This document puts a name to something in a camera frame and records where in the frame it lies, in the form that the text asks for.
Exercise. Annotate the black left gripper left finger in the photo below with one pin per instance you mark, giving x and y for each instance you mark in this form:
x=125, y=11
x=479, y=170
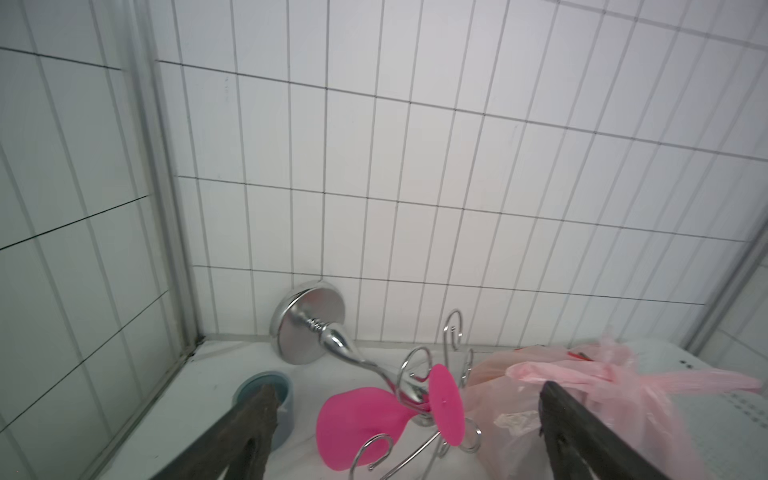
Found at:
x=237, y=446

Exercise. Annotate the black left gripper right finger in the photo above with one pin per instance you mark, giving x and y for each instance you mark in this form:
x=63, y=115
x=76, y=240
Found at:
x=580, y=446

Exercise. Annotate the pink plastic bag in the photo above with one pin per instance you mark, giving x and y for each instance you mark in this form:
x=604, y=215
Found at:
x=502, y=397

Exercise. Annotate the white plastic perforated basket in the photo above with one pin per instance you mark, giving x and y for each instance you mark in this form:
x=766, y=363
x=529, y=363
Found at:
x=729, y=430

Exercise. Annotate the pink silver cup stand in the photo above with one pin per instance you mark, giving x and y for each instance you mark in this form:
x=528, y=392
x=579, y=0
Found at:
x=362, y=426

